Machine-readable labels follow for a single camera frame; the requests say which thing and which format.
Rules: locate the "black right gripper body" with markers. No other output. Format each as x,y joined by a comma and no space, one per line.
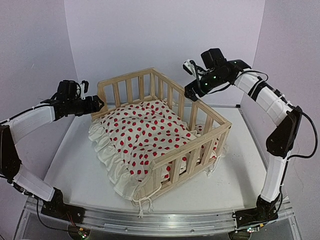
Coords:
213,80

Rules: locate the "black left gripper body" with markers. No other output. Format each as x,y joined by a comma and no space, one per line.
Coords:
83,109

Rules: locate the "wooden pet bed frame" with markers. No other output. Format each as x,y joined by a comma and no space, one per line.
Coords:
180,164

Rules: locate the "strawberry print ruffled mattress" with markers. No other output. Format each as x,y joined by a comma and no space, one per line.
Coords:
129,138

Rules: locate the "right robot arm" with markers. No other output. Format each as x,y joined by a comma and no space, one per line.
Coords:
285,116

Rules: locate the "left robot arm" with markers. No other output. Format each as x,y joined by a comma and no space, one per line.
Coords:
69,99

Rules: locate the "strawberry print small pillow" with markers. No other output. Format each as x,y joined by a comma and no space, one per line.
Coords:
199,128

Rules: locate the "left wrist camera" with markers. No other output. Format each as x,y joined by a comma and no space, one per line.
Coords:
83,89

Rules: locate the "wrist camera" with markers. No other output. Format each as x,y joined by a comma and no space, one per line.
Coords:
83,89
192,68

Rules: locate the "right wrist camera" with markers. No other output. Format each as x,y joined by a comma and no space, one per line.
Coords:
192,68

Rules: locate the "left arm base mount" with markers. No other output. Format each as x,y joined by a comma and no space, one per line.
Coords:
56,208

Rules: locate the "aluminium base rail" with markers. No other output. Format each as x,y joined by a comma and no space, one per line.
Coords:
153,224

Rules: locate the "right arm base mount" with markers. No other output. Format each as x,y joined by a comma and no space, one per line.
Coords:
262,213

